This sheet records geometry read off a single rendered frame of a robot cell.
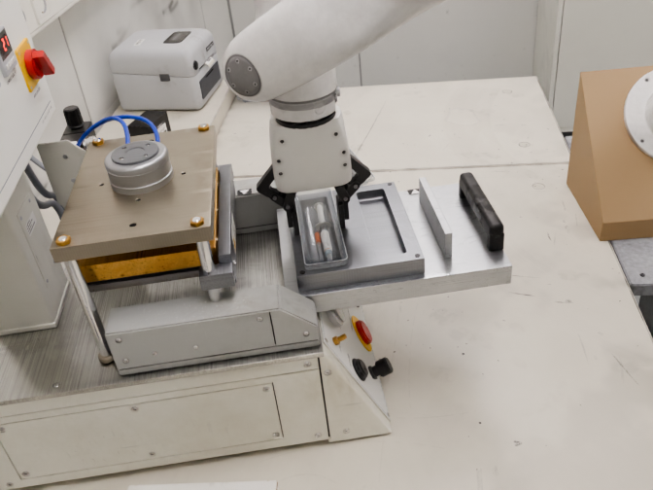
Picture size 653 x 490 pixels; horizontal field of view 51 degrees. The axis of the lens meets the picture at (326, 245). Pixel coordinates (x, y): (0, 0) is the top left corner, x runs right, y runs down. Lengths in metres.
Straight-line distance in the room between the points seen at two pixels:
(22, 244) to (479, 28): 2.76
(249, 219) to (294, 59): 0.42
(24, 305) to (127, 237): 0.24
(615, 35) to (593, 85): 1.68
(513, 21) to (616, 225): 2.18
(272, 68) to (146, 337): 0.35
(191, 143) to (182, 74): 0.89
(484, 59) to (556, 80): 0.49
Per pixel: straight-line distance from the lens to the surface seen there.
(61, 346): 0.97
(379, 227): 0.96
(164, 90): 1.89
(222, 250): 0.83
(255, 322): 0.82
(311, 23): 0.69
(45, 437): 0.98
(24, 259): 0.94
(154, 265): 0.85
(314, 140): 0.85
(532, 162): 1.60
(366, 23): 0.70
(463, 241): 0.95
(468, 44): 3.43
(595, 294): 1.24
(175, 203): 0.83
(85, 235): 0.82
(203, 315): 0.83
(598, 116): 1.40
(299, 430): 0.96
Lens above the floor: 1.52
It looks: 35 degrees down
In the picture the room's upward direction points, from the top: 7 degrees counter-clockwise
